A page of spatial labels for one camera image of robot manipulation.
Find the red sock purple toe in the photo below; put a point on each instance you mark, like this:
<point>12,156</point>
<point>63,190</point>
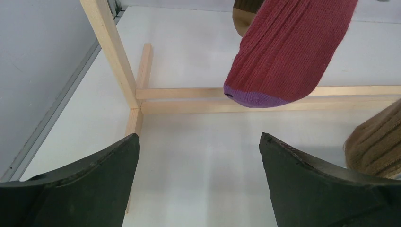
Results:
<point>285,49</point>

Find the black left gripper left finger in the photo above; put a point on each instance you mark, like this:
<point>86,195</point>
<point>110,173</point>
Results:
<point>90,192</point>

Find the tan brown ribbed sock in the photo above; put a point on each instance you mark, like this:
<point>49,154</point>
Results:
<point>374,147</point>

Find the wooden drying rack frame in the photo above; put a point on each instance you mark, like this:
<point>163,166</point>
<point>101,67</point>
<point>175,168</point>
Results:
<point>173,61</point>

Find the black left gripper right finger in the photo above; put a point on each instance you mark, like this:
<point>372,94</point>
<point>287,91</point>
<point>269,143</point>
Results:
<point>306,191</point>

